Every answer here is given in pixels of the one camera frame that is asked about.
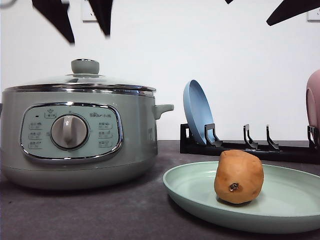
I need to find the black plate rack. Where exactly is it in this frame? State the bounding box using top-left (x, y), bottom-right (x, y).
top-left (180, 123), bottom-right (320, 164)

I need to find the green plate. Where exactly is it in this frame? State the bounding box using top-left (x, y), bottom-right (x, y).
top-left (162, 161), bottom-right (320, 235)

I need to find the white wall socket right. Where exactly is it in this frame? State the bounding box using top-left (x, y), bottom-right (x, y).
top-left (307, 6), bottom-right (320, 23)

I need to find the white wall socket left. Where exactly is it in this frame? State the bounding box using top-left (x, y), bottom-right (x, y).
top-left (80, 0), bottom-right (98, 24)

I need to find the brown potato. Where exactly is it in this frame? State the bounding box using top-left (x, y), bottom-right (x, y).
top-left (214, 149), bottom-right (264, 205)

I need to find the blue plate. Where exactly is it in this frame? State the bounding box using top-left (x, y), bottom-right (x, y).
top-left (183, 80), bottom-right (215, 144)

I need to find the pink plate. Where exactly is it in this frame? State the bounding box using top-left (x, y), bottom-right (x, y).
top-left (306, 69), bottom-right (320, 147)

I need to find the white wall socket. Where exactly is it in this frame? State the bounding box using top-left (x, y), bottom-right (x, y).
top-left (307, 6), bottom-right (320, 23)
top-left (80, 0), bottom-right (98, 24)

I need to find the green electric steamer pot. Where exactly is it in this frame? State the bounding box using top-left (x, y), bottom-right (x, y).
top-left (0, 83), bottom-right (174, 190)

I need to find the glass steamer lid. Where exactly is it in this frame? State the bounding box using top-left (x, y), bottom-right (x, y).
top-left (4, 58), bottom-right (156, 93)

